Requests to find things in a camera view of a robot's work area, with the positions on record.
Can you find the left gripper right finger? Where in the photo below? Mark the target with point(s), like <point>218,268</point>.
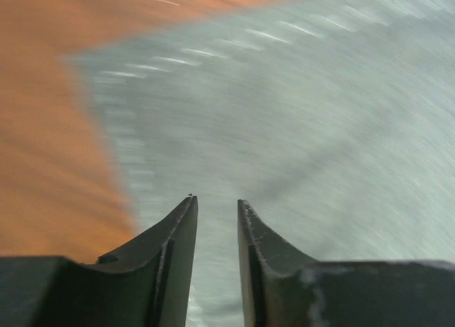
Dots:
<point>282,286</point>

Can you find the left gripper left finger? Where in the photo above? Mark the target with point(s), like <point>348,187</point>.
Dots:
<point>144,282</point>

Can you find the grey cloth napkin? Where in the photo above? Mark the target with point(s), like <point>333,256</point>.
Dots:
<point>333,118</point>

